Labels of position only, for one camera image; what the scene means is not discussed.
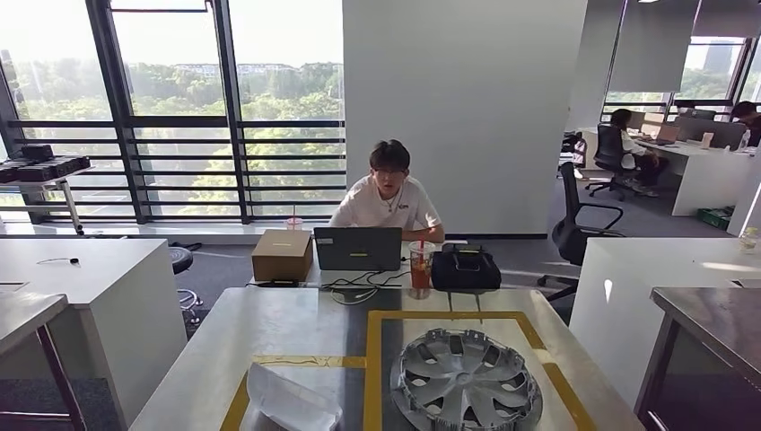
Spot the stainless steel workbench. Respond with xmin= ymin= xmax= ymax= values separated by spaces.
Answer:
xmin=129 ymin=287 xmax=647 ymax=431
xmin=0 ymin=290 xmax=89 ymax=431
xmin=632 ymin=286 xmax=761 ymax=431

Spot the person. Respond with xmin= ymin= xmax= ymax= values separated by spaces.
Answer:
xmin=730 ymin=100 xmax=761 ymax=149
xmin=328 ymin=138 xmax=446 ymax=244
xmin=609 ymin=108 xmax=670 ymax=198

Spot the grey laptop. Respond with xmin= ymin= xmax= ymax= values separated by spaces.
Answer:
xmin=313 ymin=226 xmax=404 ymax=273
xmin=641 ymin=123 xmax=681 ymax=146

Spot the plastic cup red drink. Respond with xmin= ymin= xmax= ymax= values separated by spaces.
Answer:
xmin=407 ymin=239 xmax=438 ymax=301

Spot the black handbag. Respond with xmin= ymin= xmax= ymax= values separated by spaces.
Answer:
xmin=429 ymin=242 xmax=503 ymax=294

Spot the brown cardboard box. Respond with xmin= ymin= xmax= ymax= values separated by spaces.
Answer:
xmin=251 ymin=228 xmax=315 ymax=284

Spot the silver car hubcap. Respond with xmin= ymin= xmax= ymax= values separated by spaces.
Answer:
xmin=389 ymin=328 xmax=545 ymax=431

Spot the black office chair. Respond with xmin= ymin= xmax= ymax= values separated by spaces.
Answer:
xmin=537 ymin=161 xmax=626 ymax=303
xmin=584 ymin=123 xmax=638 ymax=203

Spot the clear plastic film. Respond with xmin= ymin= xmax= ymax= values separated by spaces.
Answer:
xmin=246 ymin=362 xmax=345 ymax=431

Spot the black round stool chrome base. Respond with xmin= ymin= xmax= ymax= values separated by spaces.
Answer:
xmin=169 ymin=246 xmax=205 ymax=327

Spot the white table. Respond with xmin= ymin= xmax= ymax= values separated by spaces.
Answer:
xmin=0 ymin=238 xmax=189 ymax=431
xmin=568 ymin=237 xmax=761 ymax=413

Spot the steel cart table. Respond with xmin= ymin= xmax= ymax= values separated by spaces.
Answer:
xmin=0 ymin=165 xmax=96 ymax=237

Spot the grey roller blind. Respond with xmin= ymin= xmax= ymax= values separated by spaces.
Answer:
xmin=608 ymin=0 xmax=700 ymax=94
xmin=692 ymin=0 xmax=761 ymax=39

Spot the green plastic crate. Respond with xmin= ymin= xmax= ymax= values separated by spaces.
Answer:
xmin=695 ymin=206 xmax=736 ymax=232

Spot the long black equipment box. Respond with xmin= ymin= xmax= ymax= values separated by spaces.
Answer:
xmin=0 ymin=154 xmax=92 ymax=184

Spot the large grey computer monitor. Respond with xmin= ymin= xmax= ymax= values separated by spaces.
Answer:
xmin=674 ymin=115 xmax=748 ymax=151

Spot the clear plastic bottle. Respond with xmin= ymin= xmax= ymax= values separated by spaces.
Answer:
xmin=738 ymin=226 xmax=761 ymax=256

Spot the black cable bundle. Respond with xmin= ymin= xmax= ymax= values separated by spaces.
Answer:
xmin=246 ymin=269 xmax=413 ymax=307

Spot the black window frame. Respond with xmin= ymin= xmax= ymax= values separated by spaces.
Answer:
xmin=0 ymin=0 xmax=348 ymax=226

